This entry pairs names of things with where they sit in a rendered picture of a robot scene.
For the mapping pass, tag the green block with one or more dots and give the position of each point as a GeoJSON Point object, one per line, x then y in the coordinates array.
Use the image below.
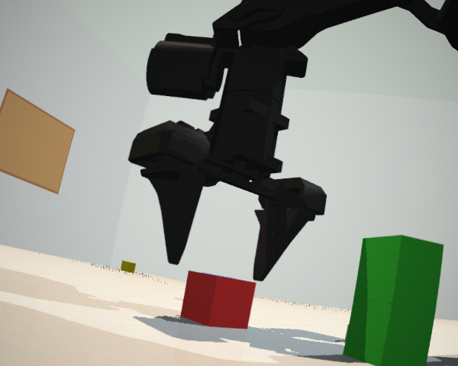
{"type": "Point", "coordinates": [385, 333]}
{"type": "Point", "coordinates": [399, 269]}

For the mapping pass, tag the olive yellow block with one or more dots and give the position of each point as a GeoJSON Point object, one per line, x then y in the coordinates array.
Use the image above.
{"type": "Point", "coordinates": [128, 266]}

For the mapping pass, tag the red block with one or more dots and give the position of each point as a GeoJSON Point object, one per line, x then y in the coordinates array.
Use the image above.
{"type": "Point", "coordinates": [217, 301]}

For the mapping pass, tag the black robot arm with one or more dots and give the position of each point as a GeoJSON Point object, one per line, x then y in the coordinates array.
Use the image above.
{"type": "Point", "coordinates": [271, 32]}

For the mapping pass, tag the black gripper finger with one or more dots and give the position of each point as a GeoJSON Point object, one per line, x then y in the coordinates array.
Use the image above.
{"type": "Point", "coordinates": [277, 229]}
{"type": "Point", "coordinates": [179, 189]}

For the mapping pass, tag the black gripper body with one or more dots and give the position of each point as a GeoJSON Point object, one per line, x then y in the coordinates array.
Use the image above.
{"type": "Point", "coordinates": [243, 144]}

